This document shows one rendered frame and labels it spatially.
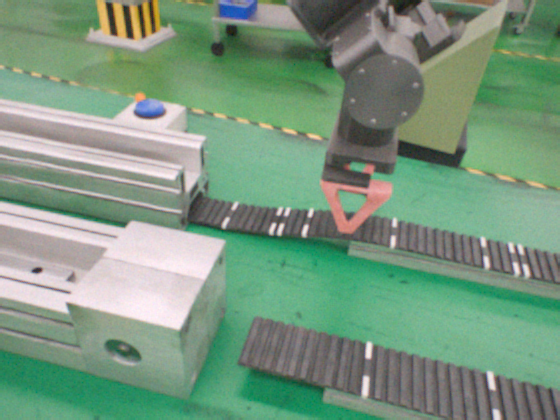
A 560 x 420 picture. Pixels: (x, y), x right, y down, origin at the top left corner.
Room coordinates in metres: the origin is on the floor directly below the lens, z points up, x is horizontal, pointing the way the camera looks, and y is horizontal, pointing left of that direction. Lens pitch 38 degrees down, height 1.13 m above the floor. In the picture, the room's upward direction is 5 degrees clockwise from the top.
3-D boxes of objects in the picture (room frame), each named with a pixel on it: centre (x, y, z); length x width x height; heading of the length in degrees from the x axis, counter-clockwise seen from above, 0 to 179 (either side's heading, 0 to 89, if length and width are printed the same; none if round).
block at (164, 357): (0.26, 0.10, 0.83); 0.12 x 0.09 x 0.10; 169
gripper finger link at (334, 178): (0.38, -0.08, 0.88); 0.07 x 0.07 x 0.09; 80
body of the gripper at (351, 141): (0.41, -0.08, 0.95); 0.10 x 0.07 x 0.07; 170
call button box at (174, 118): (0.59, 0.20, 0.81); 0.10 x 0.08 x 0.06; 169
